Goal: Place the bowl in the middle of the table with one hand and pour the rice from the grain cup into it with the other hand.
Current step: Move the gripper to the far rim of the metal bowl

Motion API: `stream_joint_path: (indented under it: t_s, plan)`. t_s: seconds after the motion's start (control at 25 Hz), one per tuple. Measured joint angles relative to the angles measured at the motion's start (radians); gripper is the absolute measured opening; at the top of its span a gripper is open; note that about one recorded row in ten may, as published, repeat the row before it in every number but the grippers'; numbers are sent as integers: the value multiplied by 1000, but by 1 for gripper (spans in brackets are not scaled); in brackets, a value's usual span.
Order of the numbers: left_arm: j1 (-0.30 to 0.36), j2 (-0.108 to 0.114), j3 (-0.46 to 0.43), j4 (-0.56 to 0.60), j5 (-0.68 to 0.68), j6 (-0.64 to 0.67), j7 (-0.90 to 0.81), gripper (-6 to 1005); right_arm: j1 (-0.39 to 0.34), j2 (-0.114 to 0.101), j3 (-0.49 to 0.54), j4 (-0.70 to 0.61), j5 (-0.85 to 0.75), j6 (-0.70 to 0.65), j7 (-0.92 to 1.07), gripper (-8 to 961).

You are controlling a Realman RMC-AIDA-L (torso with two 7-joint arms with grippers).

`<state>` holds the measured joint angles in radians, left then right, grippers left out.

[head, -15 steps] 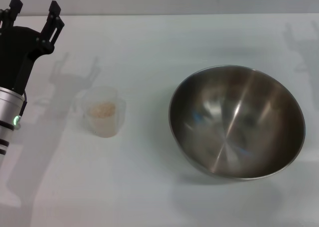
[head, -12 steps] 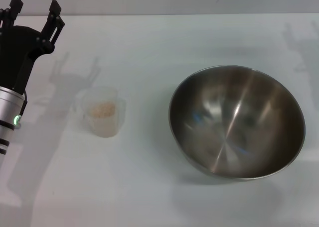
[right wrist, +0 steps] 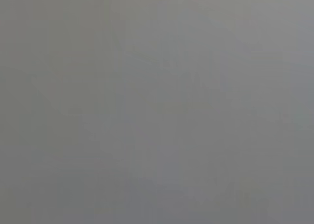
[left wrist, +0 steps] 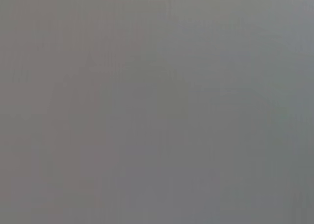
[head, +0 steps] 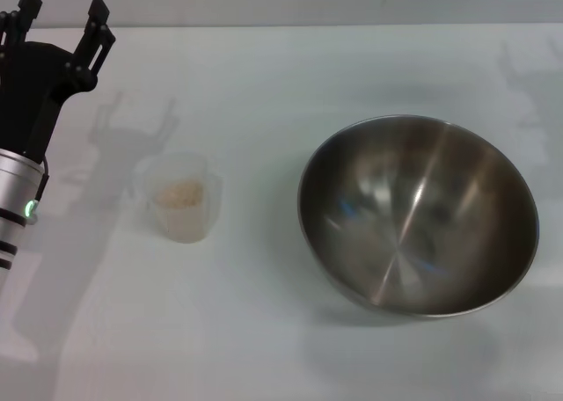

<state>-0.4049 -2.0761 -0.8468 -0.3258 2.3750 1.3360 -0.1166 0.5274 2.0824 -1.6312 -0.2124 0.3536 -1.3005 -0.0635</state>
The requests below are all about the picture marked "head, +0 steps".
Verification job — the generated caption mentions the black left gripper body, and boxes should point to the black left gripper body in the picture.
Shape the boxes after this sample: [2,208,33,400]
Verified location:
[0,42,97,161]

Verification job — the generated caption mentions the stainless steel mixing bowl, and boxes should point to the stainless steel mixing bowl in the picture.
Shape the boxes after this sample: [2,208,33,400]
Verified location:
[297,113,540,317]

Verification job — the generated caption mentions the white rice grains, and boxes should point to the white rice grains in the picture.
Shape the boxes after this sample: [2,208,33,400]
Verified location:
[156,177,206,209]

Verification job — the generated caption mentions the clear plastic measuring cup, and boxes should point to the clear plastic measuring cup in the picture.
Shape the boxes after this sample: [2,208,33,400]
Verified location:
[130,152,224,244]

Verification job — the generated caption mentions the left arm grey cable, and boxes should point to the left arm grey cable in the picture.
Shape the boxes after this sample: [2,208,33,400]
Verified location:
[37,154,50,208]

